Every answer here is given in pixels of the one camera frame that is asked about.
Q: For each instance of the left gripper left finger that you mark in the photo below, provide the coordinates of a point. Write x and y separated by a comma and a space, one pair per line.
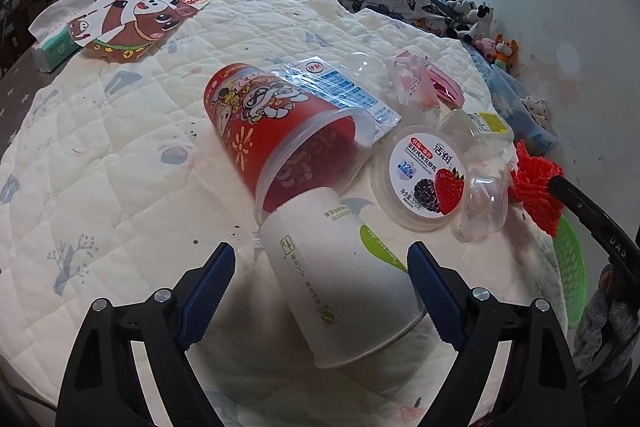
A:
101, 384

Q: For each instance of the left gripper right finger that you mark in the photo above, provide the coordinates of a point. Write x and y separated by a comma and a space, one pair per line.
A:
539, 386

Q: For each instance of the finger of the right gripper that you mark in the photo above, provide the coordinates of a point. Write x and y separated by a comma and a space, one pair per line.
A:
604, 230

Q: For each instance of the red mesh net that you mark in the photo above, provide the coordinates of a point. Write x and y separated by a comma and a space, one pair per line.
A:
530, 187

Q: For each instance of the clear dome lid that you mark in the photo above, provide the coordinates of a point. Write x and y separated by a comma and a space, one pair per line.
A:
484, 207

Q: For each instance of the clear plastic bottle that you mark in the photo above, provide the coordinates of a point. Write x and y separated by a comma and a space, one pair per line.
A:
479, 136

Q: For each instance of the white paper cup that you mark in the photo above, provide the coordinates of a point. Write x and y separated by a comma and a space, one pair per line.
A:
350, 295

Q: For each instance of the blue white milk carton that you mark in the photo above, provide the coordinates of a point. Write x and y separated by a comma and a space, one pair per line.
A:
333, 85

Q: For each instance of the green trash basket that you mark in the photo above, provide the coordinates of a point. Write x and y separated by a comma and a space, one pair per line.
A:
572, 271

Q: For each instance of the grey knitted sleeve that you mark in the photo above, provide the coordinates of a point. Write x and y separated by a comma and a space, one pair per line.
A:
607, 332

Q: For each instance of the blue plastic storage box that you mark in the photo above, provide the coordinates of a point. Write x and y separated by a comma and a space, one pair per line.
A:
527, 115

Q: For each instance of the berry yogurt tub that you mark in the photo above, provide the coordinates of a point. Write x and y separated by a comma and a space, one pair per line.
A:
419, 178

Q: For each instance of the orange fox plush toy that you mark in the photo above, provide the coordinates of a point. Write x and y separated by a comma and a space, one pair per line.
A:
506, 52

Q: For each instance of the pink plush toy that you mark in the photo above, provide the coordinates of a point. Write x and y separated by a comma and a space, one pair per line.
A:
487, 47

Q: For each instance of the pink snack wrapper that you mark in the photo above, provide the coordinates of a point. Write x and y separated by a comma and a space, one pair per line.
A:
447, 90

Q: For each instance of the cow plush toy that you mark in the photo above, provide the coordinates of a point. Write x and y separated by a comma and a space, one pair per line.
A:
471, 21

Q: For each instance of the clear pink plastic bag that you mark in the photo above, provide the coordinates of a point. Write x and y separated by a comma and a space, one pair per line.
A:
411, 79

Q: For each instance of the red cartoon plastic cup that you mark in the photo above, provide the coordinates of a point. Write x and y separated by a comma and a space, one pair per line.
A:
283, 139

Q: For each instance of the small clear plastic lid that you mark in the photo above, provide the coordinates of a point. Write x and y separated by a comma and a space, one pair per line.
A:
360, 65

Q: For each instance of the white quilted table cover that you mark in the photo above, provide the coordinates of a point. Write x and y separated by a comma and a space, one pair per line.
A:
113, 183

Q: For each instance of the right butterfly pillow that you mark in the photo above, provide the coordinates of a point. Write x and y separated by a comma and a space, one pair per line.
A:
422, 14

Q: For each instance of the cartoon cow picture book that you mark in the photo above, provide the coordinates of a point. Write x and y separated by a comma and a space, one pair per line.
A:
121, 31

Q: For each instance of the tissue pack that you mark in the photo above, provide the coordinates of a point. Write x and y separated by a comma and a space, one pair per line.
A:
53, 41

